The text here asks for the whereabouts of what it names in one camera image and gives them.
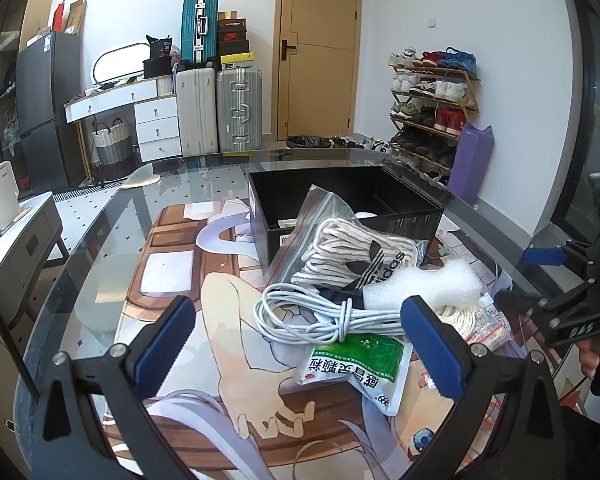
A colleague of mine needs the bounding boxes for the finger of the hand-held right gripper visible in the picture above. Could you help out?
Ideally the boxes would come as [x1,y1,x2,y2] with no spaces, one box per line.
[495,280,595,333]
[522,240,600,281]

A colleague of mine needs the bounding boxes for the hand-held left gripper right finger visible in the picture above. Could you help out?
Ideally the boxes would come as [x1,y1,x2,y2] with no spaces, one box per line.
[400,295,568,480]

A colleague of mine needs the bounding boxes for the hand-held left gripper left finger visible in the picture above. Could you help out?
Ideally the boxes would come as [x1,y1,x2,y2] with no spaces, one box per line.
[30,295,198,480]

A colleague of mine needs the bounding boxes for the white foam sheet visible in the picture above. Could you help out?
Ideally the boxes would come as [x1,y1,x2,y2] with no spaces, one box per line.
[362,255,486,321]

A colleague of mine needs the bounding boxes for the green white medicine packet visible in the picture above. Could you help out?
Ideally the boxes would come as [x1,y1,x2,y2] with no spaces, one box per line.
[295,332,413,416]

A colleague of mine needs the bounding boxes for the black white printed sock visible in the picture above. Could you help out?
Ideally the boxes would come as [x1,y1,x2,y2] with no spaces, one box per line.
[325,245,417,311]

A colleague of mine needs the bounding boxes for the white cable bundle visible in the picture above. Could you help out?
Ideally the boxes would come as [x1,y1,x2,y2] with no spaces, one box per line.
[254,282,411,346]

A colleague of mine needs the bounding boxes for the zip bag of white laces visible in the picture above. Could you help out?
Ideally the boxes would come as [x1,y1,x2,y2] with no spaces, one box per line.
[265,185,431,301]

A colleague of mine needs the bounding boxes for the black cardboard box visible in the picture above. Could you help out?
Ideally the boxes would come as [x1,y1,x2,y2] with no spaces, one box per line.
[247,165,446,281]

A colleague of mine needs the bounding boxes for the person's right hand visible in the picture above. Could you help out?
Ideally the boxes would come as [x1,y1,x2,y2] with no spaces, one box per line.
[578,329,600,382]

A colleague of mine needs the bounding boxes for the small clear zip bag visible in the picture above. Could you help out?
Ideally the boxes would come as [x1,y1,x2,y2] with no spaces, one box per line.
[467,292,511,356]

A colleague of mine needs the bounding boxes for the printed cartoon table mat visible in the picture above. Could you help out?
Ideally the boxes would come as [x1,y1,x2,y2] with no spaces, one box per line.
[100,199,531,480]

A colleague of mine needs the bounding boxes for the purple bag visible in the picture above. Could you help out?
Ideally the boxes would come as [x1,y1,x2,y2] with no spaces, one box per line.
[447,122,496,207]

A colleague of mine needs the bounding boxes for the round beige stool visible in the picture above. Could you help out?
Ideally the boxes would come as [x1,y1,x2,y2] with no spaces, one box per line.
[119,172,162,190]

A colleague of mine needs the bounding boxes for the wooden shoe rack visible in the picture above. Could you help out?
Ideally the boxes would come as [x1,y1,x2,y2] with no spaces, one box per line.
[387,49,481,186]

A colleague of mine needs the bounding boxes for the grey side cabinet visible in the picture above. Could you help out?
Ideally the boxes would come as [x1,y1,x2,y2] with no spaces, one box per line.
[0,191,63,331]

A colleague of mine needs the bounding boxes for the grey white woven basket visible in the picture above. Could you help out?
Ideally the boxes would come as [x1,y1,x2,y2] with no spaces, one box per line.
[91,119,133,181]

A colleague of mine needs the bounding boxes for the pile of loose shoes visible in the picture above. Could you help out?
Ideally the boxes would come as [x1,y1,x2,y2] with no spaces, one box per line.
[327,135,393,154]

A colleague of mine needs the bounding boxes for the white dresser with drawers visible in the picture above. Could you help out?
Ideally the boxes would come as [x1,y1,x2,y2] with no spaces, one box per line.
[64,79,183,163]

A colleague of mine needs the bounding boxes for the white electric kettle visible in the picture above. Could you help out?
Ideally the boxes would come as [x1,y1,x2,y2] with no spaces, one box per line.
[0,161,22,231]

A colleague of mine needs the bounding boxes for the white suitcase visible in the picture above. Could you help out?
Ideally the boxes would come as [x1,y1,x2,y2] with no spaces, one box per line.
[176,66,219,157]

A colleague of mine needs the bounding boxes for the black trash bin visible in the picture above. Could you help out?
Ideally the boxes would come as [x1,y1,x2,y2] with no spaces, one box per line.
[286,135,331,150]

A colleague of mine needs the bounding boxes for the silver suitcase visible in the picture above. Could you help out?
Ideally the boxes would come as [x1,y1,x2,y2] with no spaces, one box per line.
[216,67,263,152]

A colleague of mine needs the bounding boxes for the dark grey refrigerator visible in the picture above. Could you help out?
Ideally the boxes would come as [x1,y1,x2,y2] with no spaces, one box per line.
[16,31,83,196]

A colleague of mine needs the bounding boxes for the black bag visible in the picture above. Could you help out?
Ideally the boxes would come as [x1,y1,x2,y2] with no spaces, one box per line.
[142,35,176,80]

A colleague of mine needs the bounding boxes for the tan wooden door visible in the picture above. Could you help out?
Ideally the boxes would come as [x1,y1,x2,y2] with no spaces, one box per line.
[272,0,363,142]

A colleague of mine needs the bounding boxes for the oval mirror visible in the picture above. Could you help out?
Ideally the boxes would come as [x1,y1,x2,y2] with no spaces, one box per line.
[91,41,153,86]

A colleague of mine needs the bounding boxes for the teal suitcase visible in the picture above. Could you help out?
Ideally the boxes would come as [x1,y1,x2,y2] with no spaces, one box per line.
[181,0,219,67]

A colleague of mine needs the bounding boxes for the brown cardboard sheet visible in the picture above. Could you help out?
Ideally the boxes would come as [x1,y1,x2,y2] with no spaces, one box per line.
[66,0,88,36]

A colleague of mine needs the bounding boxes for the black window frame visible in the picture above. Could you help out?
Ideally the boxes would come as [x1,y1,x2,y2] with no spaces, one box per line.
[550,0,600,241]

